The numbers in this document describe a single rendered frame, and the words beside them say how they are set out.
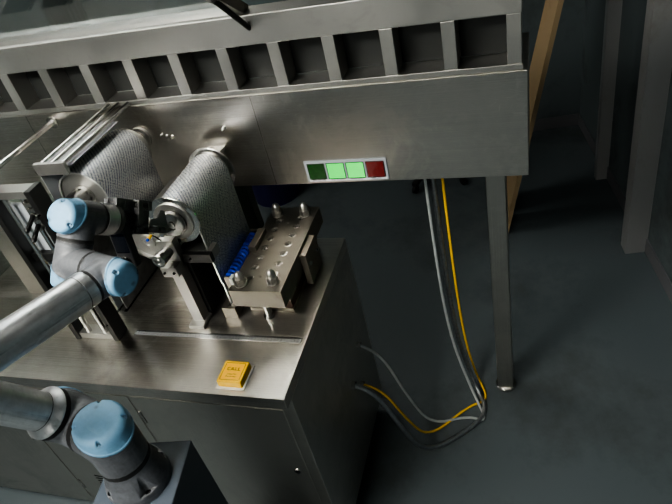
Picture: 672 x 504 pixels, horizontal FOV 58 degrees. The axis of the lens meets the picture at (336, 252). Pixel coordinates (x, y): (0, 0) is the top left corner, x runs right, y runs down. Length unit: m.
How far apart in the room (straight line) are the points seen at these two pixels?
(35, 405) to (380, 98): 1.09
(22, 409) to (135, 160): 0.78
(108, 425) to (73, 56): 1.09
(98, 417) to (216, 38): 1.00
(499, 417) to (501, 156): 1.20
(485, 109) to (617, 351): 1.47
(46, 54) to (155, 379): 1.01
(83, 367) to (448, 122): 1.25
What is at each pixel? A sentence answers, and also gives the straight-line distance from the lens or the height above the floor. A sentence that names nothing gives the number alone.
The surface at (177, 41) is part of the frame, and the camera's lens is 1.79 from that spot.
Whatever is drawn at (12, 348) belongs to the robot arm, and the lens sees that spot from 1.20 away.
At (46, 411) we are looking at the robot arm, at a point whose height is 1.16.
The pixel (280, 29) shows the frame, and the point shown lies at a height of 1.61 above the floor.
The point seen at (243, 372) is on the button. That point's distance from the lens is 1.63.
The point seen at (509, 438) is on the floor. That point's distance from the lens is 2.50.
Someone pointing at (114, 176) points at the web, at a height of 1.36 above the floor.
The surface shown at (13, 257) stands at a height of 1.06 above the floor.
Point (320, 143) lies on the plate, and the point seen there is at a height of 1.28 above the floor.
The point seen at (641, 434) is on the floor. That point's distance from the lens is 2.56.
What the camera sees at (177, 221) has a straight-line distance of 1.64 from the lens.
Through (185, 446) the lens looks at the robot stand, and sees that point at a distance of 1.58.
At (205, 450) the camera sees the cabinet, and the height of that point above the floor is 0.57.
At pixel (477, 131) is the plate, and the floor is 1.28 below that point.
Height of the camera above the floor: 2.07
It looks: 37 degrees down
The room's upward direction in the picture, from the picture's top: 15 degrees counter-clockwise
